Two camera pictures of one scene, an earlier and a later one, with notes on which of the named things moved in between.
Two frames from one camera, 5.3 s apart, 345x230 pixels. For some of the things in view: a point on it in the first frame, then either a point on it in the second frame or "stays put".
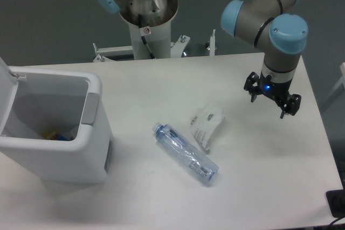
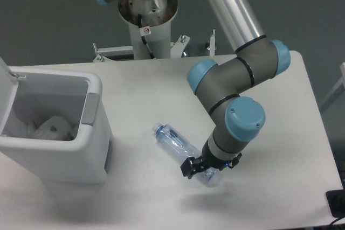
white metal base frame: x=177 y=48 stays put
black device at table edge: x=336 y=199 stays put
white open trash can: x=33 y=101 stays put
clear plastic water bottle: x=205 y=167 stays put
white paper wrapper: x=205 y=123 → x=55 y=128
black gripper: x=278 y=91 → x=191 y=165
